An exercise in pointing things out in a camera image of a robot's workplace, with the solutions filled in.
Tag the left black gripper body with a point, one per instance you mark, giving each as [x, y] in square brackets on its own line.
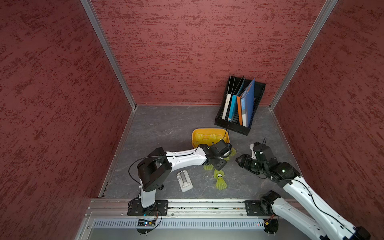
[219, 163]

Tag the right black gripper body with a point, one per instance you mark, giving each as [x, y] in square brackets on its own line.
[253, 165]

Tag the yellow shuttlecock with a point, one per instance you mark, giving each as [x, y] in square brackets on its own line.
[213, 138]
[221, 184]
[208, 167]
[218, 174]
[233, 153]
[199, 137]

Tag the yellow plastic storage box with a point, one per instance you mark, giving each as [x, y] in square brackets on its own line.
[206, 131]

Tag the yellow shuttlecock top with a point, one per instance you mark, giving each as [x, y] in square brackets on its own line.
[199, 137]

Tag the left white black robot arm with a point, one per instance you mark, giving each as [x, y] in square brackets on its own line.
[154, 169]

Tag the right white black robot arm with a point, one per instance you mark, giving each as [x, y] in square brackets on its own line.
[320, 222]

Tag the white phone stand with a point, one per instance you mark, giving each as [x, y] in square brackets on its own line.
[184, 181]

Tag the teal folder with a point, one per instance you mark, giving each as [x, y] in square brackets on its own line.
[236, 90]

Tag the white folder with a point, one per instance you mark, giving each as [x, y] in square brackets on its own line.
[228, 98]

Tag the orange folder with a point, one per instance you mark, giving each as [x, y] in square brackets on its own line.
[239, 105]

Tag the blue folder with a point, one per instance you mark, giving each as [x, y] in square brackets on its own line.
[247, 103]

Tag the black file rack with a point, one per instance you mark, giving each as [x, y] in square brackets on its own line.
[234, 124]

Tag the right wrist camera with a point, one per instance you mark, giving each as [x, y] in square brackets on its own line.
[259, 150]

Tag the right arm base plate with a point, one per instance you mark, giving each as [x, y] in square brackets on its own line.
[259, 208]

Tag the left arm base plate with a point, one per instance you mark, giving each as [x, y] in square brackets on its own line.
[135, 208]

